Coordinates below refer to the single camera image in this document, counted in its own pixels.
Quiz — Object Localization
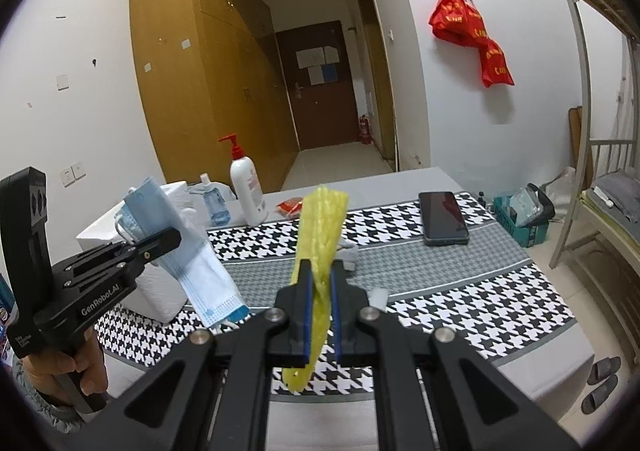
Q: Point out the yellow foam net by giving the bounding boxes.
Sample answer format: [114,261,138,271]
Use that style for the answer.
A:
[281,185,350,393]

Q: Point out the white foam box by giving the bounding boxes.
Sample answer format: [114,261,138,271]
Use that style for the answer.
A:
[76,182,201,324]

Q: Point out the black smartphone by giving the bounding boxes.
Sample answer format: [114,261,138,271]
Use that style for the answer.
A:
[418,191,471,247]

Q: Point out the blue face mask pack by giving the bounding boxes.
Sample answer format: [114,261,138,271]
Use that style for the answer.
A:
[114,176,251,329]

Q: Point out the white pump lotion bottle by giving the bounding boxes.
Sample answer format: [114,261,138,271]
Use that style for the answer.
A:
[218,133,268,228]

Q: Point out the grey folded bedding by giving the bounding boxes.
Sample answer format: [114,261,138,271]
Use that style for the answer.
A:
[592,170,640,224]

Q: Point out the black bag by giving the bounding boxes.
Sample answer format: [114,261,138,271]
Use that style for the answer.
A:
[520,182,557,227]

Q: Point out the white notice papers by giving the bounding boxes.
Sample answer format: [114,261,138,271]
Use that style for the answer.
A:
[296,46,339,86]

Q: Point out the red printed bags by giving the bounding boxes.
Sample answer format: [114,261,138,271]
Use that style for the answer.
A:
[429,0,516,88]

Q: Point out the green plastic basket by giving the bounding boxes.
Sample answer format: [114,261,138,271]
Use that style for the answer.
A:
[494,196,548,249]

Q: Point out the wooden wardrobe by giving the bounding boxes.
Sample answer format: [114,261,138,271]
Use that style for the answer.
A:
[129,0,301,199]

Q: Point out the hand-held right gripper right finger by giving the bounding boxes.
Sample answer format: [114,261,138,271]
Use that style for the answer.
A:
[330,263,583,451]

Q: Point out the blue spray bottle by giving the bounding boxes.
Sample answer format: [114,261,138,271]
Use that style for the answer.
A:
[199,173,231,227]

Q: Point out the dark grey slipper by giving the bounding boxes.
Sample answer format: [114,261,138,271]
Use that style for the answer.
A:
[581,375,619,414]
[587,357,622,386]

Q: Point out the light wooden door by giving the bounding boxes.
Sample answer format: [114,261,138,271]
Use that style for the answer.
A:
[357,0,398,164]

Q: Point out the brown wooden board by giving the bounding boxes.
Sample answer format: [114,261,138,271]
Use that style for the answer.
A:
[568,106,594,192]

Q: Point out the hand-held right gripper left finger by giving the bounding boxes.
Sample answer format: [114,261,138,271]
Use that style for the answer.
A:
[107,271,316,451]

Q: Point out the grey metal bunk bed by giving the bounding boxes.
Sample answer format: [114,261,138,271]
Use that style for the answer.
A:
[542,0,640,322]

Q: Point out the colourful printed package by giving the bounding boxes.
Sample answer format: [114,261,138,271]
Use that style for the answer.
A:
[0,273,20,367]

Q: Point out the dark brown door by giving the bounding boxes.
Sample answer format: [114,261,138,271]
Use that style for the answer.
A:
[275,21,360,152]

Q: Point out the person's left hand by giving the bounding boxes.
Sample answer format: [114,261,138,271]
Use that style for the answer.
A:
[22,332,108,409]

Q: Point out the houndstooth grey tablecloth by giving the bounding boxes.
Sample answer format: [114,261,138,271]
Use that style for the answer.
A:
[95,166,596,404]

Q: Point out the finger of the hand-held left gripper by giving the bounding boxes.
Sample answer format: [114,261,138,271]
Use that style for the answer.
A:
[117,227,182,282]
[52,242,135,283]

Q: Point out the red snack packet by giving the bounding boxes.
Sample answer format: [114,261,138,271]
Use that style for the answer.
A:
[276,197,304,218]

